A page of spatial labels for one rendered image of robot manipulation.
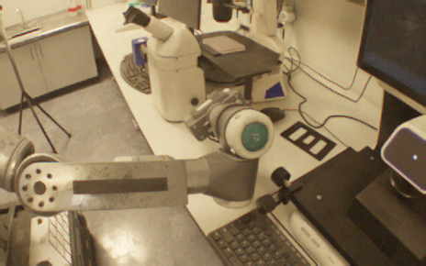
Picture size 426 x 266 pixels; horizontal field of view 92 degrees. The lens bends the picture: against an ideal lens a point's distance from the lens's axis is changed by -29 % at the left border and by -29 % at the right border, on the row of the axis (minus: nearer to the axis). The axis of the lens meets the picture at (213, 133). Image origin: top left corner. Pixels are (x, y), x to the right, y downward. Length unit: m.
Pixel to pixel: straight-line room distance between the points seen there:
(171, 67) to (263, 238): 0.51
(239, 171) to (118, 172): 0.22
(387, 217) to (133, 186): 0.42
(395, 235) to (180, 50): 0.68
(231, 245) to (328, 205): 0.21
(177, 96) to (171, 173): 0.46
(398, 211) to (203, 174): 0.37
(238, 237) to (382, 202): 0.30
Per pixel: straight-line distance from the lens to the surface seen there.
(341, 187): 0.60
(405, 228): 0.52
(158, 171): 0.39
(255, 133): 0.46
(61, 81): 2.98
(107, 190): 0.38
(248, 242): 0.57
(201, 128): 0.62
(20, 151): 0.44
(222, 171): 0.48
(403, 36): 0.52
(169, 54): 0.76
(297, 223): 0.59
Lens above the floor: 1.27
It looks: 38 degrees down
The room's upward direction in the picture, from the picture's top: straight up
